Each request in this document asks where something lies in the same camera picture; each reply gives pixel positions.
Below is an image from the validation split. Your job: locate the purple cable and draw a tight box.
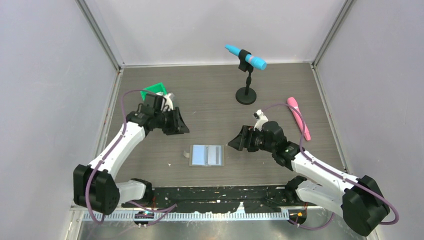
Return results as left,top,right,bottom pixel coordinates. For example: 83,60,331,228
84,89,178,228
261,103,400,231

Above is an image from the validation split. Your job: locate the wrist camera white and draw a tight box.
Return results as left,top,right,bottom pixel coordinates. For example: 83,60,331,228
253,109,269,131
162,92,175,112

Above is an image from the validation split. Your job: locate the grey leather card holder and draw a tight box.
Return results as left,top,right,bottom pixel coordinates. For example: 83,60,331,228
183,144,225,167

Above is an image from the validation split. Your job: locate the green plastic bin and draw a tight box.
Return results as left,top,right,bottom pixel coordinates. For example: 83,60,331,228
140,82,168,102

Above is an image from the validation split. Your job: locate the pink toy microphone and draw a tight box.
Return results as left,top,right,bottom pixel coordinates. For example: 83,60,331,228
287,97,311,141

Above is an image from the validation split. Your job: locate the aluminium frame rail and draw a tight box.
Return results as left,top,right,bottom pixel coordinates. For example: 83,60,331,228
69,198,372,223

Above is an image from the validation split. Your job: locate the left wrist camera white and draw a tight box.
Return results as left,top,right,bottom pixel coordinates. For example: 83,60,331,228
162,92,175,112

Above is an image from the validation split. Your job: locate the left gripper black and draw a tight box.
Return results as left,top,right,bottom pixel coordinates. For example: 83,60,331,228
154,107,189,136

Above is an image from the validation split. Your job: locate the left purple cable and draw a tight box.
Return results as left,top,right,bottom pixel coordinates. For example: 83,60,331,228
84,89,178,228

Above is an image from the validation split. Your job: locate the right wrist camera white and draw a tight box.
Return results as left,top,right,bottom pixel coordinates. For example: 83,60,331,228
253,109,269,131

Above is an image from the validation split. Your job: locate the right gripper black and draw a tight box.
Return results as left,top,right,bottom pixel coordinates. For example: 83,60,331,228
228,125,276,153

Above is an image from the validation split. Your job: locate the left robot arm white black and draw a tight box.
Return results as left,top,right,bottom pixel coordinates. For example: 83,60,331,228
73,91,190,215

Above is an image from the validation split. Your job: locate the black microphone stand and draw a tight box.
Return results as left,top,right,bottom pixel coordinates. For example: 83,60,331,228
235,49,257,105

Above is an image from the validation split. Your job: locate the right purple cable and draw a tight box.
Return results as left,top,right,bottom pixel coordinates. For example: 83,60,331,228
261,103,400,231

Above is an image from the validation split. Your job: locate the blue toy microphone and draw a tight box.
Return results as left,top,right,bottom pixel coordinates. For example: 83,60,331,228
225,44,267,72

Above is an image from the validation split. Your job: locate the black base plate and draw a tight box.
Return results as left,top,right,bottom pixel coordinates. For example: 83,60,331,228
134,185,306,214

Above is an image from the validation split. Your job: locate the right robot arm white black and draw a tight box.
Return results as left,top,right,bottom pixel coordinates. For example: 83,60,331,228
228,121,390,237

